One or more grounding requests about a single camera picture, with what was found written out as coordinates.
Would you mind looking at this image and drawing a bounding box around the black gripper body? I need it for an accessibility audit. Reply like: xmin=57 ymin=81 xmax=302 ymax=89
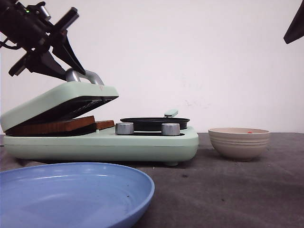
xmin=0 ymin=6 xmax=79 ymax=76

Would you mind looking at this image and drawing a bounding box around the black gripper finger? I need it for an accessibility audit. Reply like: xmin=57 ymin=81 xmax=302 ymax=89
xmin=26 ymin=51 xmax=66 ymax=81
xmin=52 ymin=30 xmax=86 ymax=75
xmin=284 ymin=4 xmax=304 ymax=44

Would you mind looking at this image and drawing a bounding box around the breakfast maker hinged lid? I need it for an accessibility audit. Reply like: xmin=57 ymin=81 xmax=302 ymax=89
xmin=0 ymin=69 xmax=119 ymax=133

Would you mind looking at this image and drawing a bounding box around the white bread slice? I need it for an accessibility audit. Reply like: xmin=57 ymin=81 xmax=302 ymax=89
xmin=5 ymin=116 xmax=95 ymax=136
xmin=95 ymin=120 xmax=115 ymax=130

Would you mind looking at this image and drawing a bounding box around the beige ribbed ceramic bowl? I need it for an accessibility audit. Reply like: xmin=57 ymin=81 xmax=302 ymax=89
xmin=209 ymin=127 xmax=270 ymax=161

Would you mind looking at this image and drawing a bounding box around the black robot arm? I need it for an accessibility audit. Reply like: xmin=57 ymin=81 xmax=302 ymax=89
xmin=0 ymin=0 xmax=86 ymax=80

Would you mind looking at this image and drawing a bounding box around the mint green breakfast maker base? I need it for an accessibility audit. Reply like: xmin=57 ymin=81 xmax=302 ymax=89
xmin=3 ymin=127 xmax=199 ymax=166

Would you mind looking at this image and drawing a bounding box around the left silver control knob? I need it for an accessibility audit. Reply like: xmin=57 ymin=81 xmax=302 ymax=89
xmin=115 ymin=122 xmax=134 ymax=135

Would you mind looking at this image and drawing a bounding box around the silver control knob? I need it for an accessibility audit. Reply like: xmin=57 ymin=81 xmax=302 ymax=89
xmin=161 ymin=123 xmax=180 ymax=136
xmin=115 ymin=122 xmax=134 ymax=135

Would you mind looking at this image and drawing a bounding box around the small black frying pan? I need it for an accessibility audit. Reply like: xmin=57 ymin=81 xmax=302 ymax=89
xmin=120 ymin=109 xmax=190 ymax=132

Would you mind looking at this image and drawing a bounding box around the blue plastic plate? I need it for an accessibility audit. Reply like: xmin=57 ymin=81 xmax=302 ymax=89
xmin=0 ymin=162 xmax=155 ymax=228

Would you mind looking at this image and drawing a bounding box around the right silver control knob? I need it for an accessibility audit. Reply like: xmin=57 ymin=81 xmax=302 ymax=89
xmin=161 ymin=123 xmax=180 ymax=136

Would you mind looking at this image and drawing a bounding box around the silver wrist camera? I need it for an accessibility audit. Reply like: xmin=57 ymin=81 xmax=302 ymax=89
xmin=38 ymin=5 xmax=51 ymax=21

